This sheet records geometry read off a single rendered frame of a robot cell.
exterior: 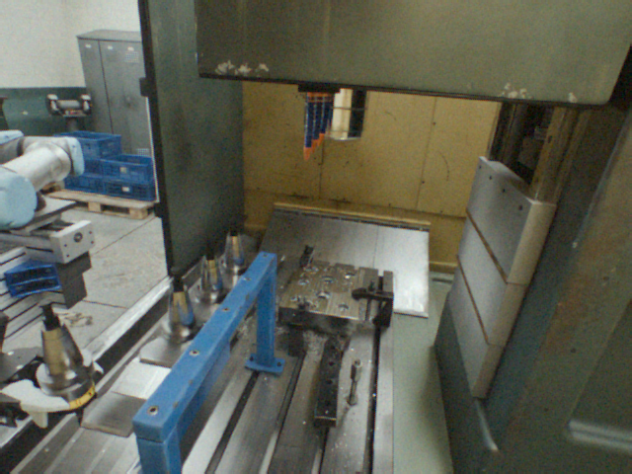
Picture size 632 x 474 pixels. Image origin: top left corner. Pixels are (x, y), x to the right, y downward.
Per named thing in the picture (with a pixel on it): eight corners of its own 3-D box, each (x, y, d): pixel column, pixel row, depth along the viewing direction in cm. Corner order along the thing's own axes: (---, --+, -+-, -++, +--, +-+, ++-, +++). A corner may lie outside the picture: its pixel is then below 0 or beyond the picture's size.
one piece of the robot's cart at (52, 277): (11, 297, 109) (2, 272, 105) (37, 282, 117) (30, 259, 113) (37, 302, 108) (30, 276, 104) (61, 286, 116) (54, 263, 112)
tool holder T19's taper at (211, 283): (220, 296, 67) (218, 264, 64) (196, 294, 67) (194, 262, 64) (226, 283, 71) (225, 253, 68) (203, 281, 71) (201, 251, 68)
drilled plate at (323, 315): (277, 319, 108) (277, 305, 106) (300, 273, 134) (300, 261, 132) (355, 333, 105) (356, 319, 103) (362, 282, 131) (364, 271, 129)
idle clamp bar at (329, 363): (311, 436, 78) (313, 416, 75) (322, 354, 102) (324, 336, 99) (334, 440, 78) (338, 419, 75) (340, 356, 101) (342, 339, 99)
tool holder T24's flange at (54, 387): (66, 402, 47) (61, 388, 46) (30, 390, 48) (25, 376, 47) (105, 367, 52) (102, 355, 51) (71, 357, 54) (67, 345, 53)
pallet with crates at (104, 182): (50, 205, 425) (34, 137, 393) (101, 188, 497) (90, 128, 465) (142, 220, 406) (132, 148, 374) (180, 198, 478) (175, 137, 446)
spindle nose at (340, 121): (358, 142, 86) (364, 87, 81) (294, 134, 89) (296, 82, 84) (369, 133, 100) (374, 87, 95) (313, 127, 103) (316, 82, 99)
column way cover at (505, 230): (466, 399, 90) (530, 202, 69) (442, 297, 133) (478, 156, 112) (487, 403, 90) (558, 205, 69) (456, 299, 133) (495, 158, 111)
